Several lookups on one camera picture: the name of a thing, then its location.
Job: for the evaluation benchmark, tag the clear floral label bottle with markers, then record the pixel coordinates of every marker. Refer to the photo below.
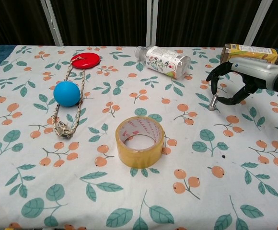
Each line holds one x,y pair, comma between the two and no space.
165,61

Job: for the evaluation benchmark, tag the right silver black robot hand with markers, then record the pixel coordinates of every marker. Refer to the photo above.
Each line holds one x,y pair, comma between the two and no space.
256,72

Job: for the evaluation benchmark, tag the yellow packing tape roll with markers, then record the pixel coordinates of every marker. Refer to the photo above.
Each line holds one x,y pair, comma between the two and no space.
140,153

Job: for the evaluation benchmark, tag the yellow label tea bottle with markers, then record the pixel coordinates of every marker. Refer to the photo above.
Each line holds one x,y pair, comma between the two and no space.
249,51

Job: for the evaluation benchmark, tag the blue ball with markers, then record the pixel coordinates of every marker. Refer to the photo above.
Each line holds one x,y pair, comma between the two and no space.
66,94

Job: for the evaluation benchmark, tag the small silver metal bolt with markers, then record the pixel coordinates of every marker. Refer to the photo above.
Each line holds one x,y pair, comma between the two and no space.
213,103

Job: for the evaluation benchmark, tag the red plastic disc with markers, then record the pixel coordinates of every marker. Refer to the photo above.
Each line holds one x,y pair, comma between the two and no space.
85,60

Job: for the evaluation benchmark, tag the white metal frame post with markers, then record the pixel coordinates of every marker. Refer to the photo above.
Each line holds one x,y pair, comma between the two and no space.
52,22
257,21
151,22

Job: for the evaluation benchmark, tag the floral patterned tablecloth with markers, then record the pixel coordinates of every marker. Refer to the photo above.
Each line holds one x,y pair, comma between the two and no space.
139,191

